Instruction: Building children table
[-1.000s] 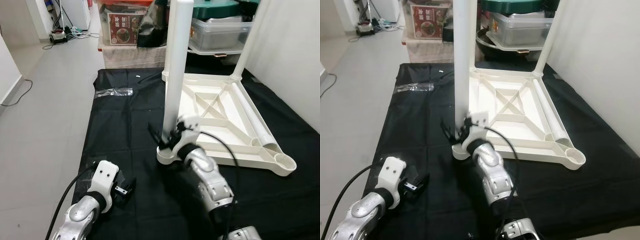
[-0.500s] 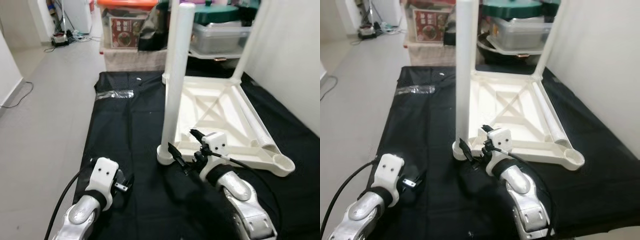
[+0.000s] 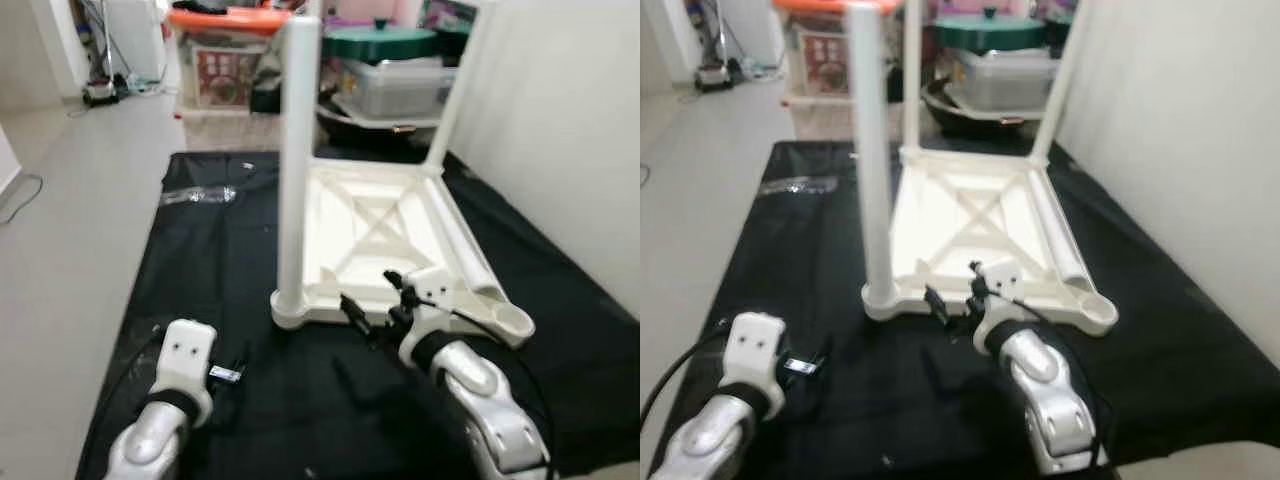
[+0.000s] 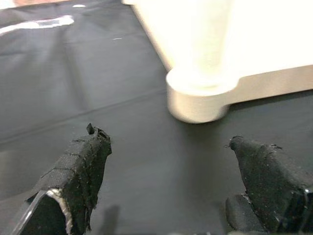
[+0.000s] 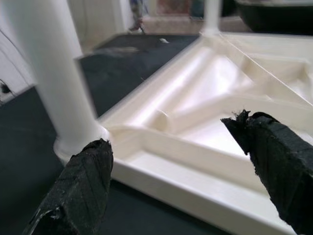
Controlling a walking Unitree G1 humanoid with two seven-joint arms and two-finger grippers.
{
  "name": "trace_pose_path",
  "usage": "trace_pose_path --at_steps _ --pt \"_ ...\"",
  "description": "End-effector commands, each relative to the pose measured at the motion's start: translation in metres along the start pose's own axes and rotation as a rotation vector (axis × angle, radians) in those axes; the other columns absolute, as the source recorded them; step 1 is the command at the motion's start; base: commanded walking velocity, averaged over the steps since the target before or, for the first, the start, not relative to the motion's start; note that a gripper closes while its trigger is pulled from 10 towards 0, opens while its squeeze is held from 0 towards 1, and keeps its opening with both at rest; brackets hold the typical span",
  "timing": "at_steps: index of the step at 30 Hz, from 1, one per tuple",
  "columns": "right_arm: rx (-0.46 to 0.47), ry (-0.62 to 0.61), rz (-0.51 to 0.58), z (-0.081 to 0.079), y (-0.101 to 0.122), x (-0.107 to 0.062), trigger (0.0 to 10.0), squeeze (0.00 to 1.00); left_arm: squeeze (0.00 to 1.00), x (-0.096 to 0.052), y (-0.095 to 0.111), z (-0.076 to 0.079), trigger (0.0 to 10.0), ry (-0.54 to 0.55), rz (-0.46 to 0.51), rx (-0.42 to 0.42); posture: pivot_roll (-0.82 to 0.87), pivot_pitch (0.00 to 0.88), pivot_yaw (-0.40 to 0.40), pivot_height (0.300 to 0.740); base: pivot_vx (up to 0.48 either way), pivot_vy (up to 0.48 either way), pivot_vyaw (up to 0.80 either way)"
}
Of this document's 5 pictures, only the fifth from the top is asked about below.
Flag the white plastic children table top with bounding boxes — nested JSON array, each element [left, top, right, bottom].
[[52, 31, 313, 235]]

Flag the black wok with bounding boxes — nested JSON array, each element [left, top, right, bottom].
[[234, 0, 313, 34]]

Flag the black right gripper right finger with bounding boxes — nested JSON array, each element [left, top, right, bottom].
[[220, 109, 313, 235]]

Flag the black room cable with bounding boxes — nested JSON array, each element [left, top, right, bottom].
[[0, 26, 27, 99]]

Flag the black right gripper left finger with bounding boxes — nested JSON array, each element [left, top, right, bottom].
[[23, 138, 114, 235]]

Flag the red printed cardboard box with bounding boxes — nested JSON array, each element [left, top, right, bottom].
[[156, 0, 193, 15]]

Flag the black tablecloth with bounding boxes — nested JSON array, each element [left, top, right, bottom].
[[0, 33, 203, 235]]

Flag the beige cloth covered bench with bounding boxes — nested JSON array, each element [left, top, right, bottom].
[[140, 14, 245, 34]]

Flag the clear tape strip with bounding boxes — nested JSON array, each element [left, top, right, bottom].
[[96, 46, 140, 56]]

